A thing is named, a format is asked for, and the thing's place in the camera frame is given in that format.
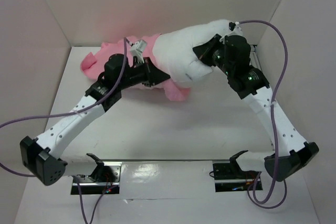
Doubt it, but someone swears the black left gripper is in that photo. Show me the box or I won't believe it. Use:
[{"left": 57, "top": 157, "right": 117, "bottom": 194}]
[{"left": 118, "top": 57, "right": 170, "bottom": 90}]

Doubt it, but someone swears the white pillow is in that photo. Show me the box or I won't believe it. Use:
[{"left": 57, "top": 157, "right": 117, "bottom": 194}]
[{"left": 152, "top": 19, "right": 230, "bottom": 88}]

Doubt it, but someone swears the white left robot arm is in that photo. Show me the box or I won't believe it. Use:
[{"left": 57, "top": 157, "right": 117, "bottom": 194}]
[{"left": 19, "top": 54, "right": 170, "bottom": 186}]

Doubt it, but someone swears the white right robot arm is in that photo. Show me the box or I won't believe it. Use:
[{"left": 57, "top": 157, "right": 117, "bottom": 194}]
[{"left": 193, "top": 34, "right": 319, "bottom": 182}]

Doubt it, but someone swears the aluminium frame rail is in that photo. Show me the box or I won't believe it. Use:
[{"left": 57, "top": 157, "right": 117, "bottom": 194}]
[{"left": 250, "top": 45, "right": 261, "bottom": 70}]

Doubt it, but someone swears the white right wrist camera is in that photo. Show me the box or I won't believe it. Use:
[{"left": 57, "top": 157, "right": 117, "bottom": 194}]
[{"left": 228, "top": 22, "right": 243, "bottom": 35}]

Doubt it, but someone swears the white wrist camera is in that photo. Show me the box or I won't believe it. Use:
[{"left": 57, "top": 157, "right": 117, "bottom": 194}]
[
  {"left": 130, "top": 39, "right": 147, "bottom": 63},
  {"left": 228, "top": 22, "right": 243, "bottom": 35}
]

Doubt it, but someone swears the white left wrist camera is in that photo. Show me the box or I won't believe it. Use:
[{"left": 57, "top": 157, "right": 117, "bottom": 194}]
[{"left": 130, "top": 39, "right": 147, "bottom": 63}]

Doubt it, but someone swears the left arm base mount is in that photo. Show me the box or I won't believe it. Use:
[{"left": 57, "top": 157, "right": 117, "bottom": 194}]
[{"left": 70, "top": 153, "right": 122, "bottom": 195}]

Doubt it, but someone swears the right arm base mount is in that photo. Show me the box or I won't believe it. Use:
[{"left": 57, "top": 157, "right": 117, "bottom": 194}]
[{"left": 209, "top": 151, "right": 258, "bottom": 193}]

